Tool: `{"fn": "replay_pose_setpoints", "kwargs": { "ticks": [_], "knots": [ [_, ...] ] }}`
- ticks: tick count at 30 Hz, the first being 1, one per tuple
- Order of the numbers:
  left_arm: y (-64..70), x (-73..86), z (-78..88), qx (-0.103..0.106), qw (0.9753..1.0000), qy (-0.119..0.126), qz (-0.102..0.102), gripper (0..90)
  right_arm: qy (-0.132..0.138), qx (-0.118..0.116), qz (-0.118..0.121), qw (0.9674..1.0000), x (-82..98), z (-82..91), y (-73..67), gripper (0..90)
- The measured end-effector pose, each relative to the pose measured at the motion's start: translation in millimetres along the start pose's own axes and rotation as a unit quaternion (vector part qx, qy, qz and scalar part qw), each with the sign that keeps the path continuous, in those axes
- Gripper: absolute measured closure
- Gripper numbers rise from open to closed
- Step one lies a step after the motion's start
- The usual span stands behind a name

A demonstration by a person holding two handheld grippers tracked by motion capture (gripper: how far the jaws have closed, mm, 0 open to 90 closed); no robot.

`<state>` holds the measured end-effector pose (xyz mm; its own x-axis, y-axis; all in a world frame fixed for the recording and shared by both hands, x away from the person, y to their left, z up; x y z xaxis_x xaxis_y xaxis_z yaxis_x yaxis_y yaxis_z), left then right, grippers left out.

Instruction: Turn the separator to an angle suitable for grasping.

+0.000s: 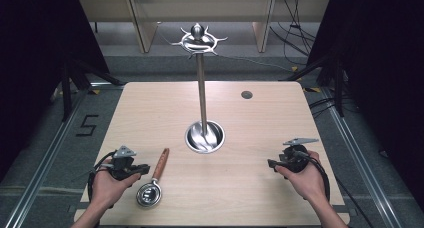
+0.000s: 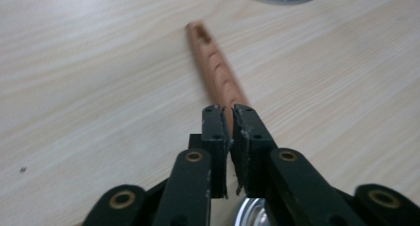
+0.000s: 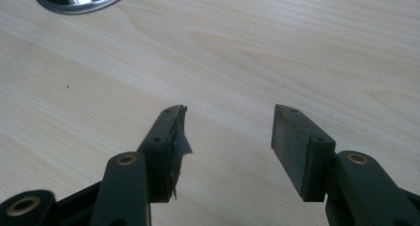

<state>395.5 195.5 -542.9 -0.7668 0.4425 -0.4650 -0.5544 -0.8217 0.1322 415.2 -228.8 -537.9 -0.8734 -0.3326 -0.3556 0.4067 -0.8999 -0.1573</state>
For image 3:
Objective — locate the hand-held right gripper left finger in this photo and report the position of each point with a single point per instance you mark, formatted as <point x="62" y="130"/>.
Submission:
<point x="158" y="160"/>

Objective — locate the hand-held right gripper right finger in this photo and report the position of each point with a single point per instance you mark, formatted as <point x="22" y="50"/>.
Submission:
<point x="307" y="160"/>

